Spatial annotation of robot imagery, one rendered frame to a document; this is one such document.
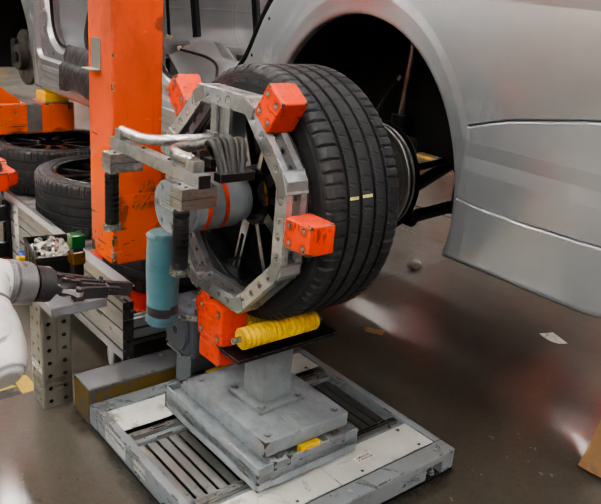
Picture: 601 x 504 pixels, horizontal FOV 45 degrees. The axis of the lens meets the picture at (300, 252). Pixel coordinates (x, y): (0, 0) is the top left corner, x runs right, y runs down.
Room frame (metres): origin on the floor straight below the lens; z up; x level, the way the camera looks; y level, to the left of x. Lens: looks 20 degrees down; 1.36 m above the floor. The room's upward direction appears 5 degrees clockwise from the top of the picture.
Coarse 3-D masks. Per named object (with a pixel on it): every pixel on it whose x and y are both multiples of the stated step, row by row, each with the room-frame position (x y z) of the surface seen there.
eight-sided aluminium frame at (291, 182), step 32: (192, 96) 1.84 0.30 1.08; (224, 96) 1.73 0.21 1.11; (256, 96) 1.69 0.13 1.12; (192, 128) 1.92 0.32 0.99; (256, 128) 1.63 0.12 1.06; (288, 160) 1.60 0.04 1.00; (288, 192) 1.54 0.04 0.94; (192, 256) 1.84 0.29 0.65; (288, 256) 1.57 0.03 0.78; (224, 288) 1.71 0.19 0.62; (256, 288) 1.60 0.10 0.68
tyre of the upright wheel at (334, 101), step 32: (256, 64) 1.81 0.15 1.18; (288, 64) 1.87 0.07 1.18; (320, 96) 1.71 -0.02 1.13; (352, 96) 1.77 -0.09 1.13; (320, 128) 1.62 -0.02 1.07; (352, 128) 1.68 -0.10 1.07; (320, 160) 1.58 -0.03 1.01; (352, 160) 1.62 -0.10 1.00; (384, 160) 1.69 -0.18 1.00; (320, 192) 1.57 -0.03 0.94; (352, 192) 1.59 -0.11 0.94; (384, 192) 1.66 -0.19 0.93; (352, 224) 1.59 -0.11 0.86; (384, 224) 1.66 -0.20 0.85; (320, 256) 1.56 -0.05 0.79; (352, 256) 1.62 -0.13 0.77; (384, 256) 1.68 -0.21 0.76; (288, 288) 1.64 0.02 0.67; (320, 288) 1.58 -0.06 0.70; (352, 288) 1.68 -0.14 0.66
